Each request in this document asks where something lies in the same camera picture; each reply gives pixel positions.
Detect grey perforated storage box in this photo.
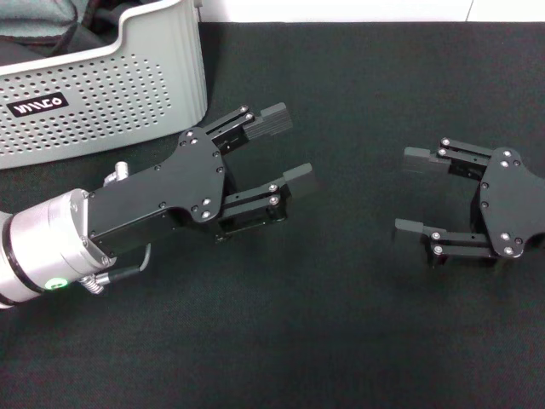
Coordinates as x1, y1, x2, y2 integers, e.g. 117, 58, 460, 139
0, 0, 209, 170

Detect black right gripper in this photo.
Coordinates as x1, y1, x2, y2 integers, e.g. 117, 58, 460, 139
392, 136, 545, 270

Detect dark crumpled cloth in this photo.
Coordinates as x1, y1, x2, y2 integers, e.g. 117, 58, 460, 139
0, 0, 129, 69

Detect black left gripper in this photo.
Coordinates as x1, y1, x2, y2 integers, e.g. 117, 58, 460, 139
86, 102, 319, 260

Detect black cable with silver plug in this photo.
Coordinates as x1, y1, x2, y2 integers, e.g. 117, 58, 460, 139
78, 243, 153, 295

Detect silver connector stub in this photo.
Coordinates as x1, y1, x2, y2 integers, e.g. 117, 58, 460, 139
103, 160, 129, 187

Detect black tablecloth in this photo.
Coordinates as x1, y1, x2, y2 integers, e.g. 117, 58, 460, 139
0, 20, 545, 409

